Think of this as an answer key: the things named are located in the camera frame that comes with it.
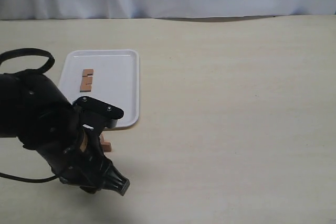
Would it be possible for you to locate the white rectangular plastic tray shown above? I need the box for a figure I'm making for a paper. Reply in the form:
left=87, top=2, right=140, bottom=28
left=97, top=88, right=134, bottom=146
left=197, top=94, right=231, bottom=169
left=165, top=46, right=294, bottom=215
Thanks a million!
left=58, top=49, right=140, bottom=129

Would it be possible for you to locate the black strap loop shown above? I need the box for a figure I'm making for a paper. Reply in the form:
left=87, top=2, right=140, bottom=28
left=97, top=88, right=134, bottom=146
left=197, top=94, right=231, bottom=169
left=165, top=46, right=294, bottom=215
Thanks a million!
left=0, top=48, right=56, bottom=74

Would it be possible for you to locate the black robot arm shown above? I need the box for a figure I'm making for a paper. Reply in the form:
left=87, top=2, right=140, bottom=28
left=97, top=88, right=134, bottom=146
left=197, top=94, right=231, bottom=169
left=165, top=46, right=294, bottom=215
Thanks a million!
left=1, top=74, right=130, bottom=195

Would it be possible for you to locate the wooden notched bar four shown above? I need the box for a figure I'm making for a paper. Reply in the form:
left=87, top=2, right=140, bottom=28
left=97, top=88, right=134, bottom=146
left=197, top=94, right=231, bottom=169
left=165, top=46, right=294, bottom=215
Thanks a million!
left=99, top=134, right=105, bottom=144

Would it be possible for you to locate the wooden notched bar one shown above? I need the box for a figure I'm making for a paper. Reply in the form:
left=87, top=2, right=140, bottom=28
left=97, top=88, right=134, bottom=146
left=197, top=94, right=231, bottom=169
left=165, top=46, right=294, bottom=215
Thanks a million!
left=80, top=69, right=94, bottom=92

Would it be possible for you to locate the wooden notched bar two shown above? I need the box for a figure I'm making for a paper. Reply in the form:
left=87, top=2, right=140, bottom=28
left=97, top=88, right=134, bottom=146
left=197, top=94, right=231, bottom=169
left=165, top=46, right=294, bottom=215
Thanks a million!
left=101, top=142, right=112, bottom=152

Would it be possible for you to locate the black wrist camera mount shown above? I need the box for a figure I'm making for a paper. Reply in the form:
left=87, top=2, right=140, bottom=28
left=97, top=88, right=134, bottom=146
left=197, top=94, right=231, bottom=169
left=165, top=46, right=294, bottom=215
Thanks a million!
left=72, top=96, right=124, bottom=135

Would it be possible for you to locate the black cable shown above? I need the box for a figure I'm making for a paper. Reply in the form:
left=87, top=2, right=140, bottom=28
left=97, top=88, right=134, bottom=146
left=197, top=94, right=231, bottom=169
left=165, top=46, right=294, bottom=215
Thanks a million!
left=0, top=172, right=60, bottom=183

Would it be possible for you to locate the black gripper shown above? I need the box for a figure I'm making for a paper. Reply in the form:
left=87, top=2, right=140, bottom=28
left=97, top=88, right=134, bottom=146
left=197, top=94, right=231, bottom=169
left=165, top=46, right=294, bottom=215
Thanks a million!
left=39, top=129, right=130, bottom=196

